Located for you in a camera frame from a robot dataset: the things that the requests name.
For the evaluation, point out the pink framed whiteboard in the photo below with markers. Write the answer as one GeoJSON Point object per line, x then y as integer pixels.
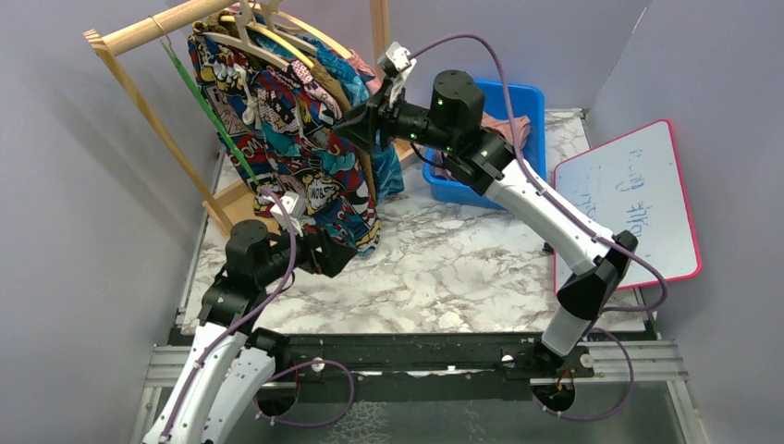
{"type": "Point", "coordinates": [635, 183]}

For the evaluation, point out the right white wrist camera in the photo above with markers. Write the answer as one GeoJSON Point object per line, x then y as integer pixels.
{"type": "Point", "coordinates": [397, 63]}

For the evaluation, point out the comic print shorts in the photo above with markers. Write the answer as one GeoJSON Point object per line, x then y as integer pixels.
{"type": "Point", "coordinates": [343, 208]}

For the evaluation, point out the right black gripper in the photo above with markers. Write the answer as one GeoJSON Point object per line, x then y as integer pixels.
{"type": "Point", "coordinates": [361, 128]}

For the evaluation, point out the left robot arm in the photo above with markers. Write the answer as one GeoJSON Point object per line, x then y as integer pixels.
{"type": "Point", "coordinates": [233, 318]}

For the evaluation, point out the teal patterned shorts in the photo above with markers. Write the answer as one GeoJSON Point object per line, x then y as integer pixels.
{"type": "Point", "coordinates": [380, 171]}

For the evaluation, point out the beige wooden hanger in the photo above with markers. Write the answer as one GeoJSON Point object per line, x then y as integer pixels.
{"type": "Point", "coordinates": [245, 43]}

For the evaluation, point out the pink floral shorts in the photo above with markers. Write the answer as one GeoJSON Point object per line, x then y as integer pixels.
{"type": "Point", "coordinates": [367, 74]}

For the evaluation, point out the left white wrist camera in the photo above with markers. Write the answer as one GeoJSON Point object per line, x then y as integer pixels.
{"type": "Point", "coordinates": [289, 212]}

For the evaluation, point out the wooden clothes rack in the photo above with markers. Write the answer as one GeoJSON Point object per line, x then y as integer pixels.
{"type": "Point", "coordinates": [146, 21]}

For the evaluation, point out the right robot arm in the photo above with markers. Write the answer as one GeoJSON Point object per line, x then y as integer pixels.
{"type": "Point", "coordinates": [486, 162]}

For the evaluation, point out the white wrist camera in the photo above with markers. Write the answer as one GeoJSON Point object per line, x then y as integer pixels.
{"type": "Point", "coordinates": [397, 63]}
{"type": "Point", "coordinates": [289, 212]}

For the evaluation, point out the mustard brown shorts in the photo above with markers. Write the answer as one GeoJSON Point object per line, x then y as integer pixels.
{"type": "Point", "coordinates": [331, 70]}

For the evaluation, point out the yellow hanger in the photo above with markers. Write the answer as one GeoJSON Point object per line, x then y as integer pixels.
{"type": "Point", "coordinates": [300, 49]}

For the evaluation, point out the green hanger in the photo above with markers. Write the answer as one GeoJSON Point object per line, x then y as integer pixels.
{"type": "Point", "coordinates": [209, 112]}

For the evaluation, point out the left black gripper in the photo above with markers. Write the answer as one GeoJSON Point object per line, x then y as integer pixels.
{"type": "Point", "coordinates": [332, 258]}

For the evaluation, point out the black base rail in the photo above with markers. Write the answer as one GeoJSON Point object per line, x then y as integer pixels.
{"type": "Point", "coordinates": [438, 367]}

